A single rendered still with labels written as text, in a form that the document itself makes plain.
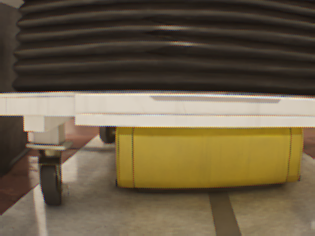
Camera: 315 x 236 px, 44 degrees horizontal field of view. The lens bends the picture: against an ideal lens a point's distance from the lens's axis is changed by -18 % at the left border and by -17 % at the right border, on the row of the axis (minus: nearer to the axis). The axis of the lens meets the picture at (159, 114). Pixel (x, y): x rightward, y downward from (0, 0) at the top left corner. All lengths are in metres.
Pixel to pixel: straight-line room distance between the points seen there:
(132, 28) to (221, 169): 0.92
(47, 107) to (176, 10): 0.32
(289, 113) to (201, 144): 0.86
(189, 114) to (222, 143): 0.86
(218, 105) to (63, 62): 0.32
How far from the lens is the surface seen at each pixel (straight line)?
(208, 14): 0.88
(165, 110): 0.82
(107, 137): 3.01
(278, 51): 0.90
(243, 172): 1.70
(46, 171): 1.47
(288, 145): 1.73
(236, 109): 0.83
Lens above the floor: 0.46
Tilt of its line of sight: 5 degrees down
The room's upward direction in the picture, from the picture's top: straight up
